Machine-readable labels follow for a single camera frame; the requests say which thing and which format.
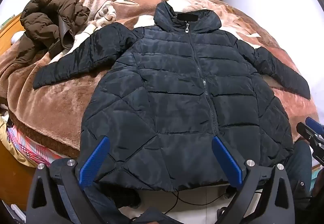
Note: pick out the wooden bed frame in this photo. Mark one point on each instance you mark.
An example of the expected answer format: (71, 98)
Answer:
(10, 29)

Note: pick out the brown puffer jacket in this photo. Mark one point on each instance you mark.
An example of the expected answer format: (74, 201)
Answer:
(43, 18)

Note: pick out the person's right leg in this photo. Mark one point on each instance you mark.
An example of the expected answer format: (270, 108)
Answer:
(298, 168)

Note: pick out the striped bedsheet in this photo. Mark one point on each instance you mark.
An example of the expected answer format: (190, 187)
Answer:
(25, 145)

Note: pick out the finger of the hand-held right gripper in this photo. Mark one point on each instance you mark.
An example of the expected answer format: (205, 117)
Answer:
(307, 131)

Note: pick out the black puffer jacket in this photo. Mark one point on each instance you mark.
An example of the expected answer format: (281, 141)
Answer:
(164, 99)

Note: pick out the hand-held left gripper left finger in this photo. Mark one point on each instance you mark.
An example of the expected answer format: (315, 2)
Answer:
(93, 160)

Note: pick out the brown plush printed blanket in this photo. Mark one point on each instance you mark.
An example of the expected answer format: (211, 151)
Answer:
(58, 102)

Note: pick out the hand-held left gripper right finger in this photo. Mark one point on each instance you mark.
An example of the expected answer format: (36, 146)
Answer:
(226, 160)

